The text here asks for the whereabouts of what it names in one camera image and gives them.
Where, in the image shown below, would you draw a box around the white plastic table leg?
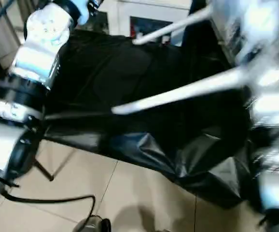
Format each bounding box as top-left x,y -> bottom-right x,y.
131,6 -> 213,46
111,68 -> 256,116

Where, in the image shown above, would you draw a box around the black work mat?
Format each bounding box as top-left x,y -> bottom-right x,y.
33,27 -> 275,209

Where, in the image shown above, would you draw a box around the white glass-door cabinet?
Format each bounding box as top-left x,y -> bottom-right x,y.
89,0 -> 193,45

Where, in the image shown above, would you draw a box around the black metal stand frame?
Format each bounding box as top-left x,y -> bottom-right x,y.
33,157 -> 77,182

